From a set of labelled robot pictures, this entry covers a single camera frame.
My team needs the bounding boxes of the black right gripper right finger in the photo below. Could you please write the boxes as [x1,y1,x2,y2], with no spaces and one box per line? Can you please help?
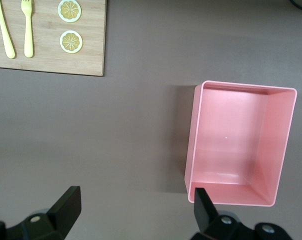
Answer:
[190,187,292,240]

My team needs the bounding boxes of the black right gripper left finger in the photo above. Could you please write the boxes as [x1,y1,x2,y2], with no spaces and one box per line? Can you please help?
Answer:
[5,186,82,240]

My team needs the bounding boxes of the pink plastic bin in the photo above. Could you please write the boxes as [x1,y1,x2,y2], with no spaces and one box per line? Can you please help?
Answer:
[183,80,298,208]

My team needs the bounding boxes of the bamboo cutting board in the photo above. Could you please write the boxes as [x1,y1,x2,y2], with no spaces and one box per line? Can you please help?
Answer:
[0,0,107,77]

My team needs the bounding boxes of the toy lemon slice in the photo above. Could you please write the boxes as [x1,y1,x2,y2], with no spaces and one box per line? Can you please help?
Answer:
[57,0,82,23]
[59,30,84,54]

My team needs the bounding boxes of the yellow plastic fork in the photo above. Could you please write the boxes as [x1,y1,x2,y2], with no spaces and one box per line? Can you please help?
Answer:
[20,0,34,59]

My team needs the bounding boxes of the yellow plastic knife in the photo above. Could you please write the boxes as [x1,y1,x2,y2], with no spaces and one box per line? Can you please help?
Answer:
[0,0,16,60]

